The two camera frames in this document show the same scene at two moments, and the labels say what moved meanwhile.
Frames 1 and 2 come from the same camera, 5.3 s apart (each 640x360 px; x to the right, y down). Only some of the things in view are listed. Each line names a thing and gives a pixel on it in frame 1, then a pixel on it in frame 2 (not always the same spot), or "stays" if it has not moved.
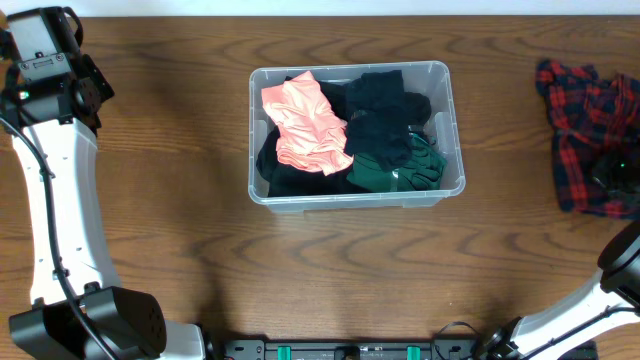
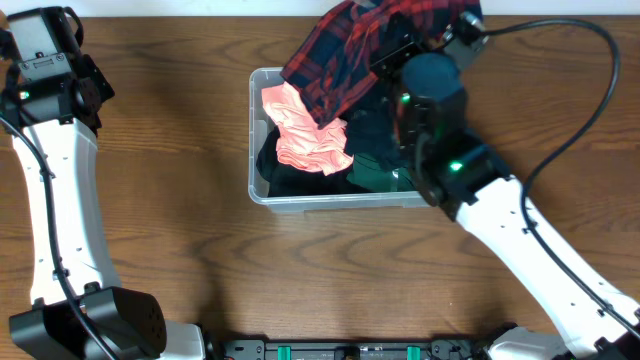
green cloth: (424, 170) stays
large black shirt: (284, 182) stays
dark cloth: (379, 117) stays
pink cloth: (312, 137) stays
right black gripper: (598, 170) to (405, 49)
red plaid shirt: (592, 117) to (332, 64)
